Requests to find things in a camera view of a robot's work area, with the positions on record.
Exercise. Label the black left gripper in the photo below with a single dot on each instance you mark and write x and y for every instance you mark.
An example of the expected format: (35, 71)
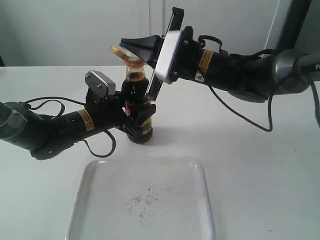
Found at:
(108, 113)

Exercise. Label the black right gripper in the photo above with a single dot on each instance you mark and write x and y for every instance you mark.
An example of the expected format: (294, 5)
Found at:
(148, 49)

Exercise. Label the dark soy sauce bottle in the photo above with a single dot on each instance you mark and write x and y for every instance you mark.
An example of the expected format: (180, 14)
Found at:
(133, 90)

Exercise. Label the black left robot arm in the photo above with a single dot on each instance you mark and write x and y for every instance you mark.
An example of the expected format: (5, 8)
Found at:
(46, 136)

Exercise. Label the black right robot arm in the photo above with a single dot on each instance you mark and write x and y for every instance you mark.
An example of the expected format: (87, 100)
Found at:
(253, 78)

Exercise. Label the clear square plastic tray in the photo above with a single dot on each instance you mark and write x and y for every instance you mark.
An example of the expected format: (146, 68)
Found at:
(142, 198)

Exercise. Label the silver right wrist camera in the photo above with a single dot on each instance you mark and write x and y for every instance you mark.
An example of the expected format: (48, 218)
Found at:
(167, 56)

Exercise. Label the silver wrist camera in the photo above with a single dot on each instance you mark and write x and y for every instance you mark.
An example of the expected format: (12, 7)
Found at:
(167, 56)
(100, 84)

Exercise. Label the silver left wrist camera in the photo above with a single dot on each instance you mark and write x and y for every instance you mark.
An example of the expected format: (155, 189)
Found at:
(100, 84)

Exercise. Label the dark vertical door frame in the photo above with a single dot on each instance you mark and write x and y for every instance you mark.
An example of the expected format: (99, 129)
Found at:
(292, 24)

